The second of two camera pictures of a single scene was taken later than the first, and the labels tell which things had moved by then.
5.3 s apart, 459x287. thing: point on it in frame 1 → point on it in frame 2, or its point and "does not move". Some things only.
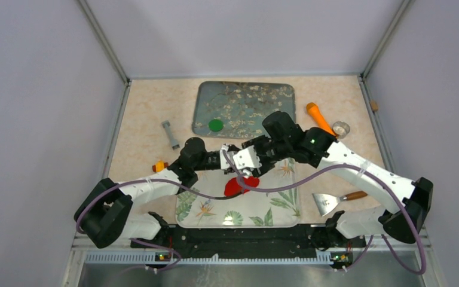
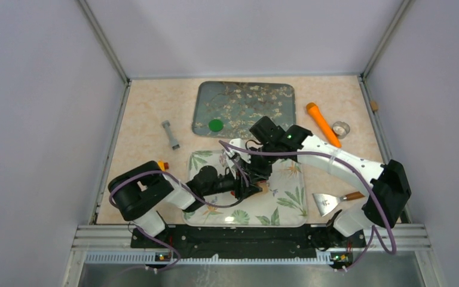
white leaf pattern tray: x=282 y=209 does not move
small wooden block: x=374 y=105 does not move
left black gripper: x=232 y=147 → x=240 y=188
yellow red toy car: x=159 y=166 does not move
